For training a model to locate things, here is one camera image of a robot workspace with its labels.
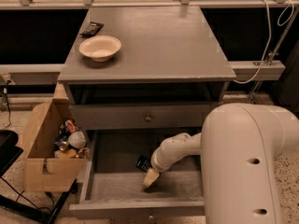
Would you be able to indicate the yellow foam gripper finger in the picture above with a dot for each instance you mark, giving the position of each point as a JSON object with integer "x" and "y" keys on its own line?
{"x": 151, "y": 176}

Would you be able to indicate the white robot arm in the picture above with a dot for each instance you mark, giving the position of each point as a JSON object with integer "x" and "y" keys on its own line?
{"x": 237, "y": 146}

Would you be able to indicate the open grey middle drawer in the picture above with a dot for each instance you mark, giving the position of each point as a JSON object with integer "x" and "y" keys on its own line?
{"x": 112, "y": 185}

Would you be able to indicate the brass drawer knob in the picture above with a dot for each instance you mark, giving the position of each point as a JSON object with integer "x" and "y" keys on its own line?
{"x": 148, "y": 118}

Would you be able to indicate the closed grey top drawer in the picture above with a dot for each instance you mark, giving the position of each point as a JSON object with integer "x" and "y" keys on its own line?
{"x": 128, "y": 116}

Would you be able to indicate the grey wooden drawer cabinet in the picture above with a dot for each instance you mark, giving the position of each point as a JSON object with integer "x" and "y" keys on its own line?
{"x": 158, "y": 49}

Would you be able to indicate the white round ball object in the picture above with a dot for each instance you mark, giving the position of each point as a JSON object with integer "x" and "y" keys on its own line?
{"x": 77, "y": 140}

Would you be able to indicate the yellow rounded item in box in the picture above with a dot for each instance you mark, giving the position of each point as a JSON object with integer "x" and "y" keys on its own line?
{"x": 68, "y": 154}

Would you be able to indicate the silver soda can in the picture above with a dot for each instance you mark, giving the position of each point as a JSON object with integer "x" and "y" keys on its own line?
{"x": 63, "y": 146}

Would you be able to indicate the colourful snack packet in box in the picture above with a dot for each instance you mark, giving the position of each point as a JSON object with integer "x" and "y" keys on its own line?
{"x": 71, "y": 126}

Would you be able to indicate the cardboard box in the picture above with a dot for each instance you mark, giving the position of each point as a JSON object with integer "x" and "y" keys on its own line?
{"x": 44, "y": 172}

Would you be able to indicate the white ceramic bowl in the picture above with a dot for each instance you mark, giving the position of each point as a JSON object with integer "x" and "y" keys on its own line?
{"x": 100, "y": 48}

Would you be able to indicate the dark snack bar packet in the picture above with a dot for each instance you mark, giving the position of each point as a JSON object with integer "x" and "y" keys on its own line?
{"x": 92, "y": 29}

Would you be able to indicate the metal railing frame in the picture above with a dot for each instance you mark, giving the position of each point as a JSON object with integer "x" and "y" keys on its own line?
{"x": 207, "y": 71}

